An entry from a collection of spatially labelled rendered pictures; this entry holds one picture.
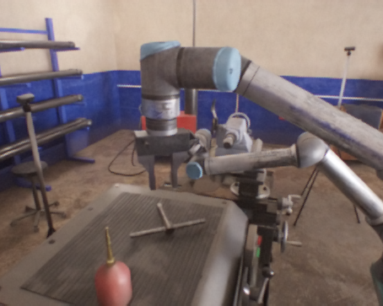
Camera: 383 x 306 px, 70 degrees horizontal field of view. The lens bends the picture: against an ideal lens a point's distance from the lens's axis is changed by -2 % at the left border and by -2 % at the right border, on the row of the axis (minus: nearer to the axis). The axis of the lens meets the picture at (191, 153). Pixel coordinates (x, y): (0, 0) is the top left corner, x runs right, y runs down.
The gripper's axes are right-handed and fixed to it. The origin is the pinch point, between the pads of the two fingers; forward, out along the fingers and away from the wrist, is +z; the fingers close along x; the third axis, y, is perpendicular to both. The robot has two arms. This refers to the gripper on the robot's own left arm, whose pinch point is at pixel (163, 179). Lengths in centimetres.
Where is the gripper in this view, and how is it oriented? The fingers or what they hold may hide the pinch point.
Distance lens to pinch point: 73.6
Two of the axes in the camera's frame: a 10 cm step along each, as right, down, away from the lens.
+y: 3.1, 3.4, -8.9
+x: 9.5, -1.0, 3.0
